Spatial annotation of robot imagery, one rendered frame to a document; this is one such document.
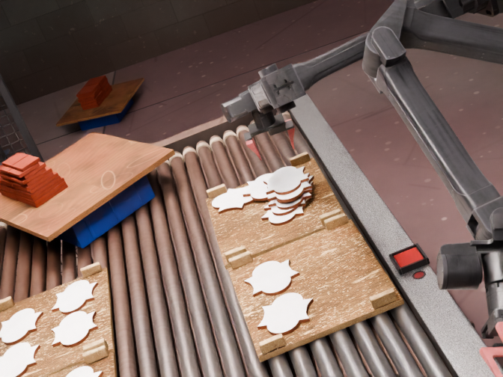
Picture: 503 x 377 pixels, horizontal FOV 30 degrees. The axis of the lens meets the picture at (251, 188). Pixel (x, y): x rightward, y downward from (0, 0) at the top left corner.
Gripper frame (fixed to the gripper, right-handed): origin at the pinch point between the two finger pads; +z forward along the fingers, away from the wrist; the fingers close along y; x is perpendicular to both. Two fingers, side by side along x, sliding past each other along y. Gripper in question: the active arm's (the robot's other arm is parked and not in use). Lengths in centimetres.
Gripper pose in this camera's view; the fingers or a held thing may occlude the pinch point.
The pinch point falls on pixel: (276, 151)
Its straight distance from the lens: 265.9
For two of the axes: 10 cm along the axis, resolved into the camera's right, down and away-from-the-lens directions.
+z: 3.3, 8.3, 4.5
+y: -9.4, 3.3, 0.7
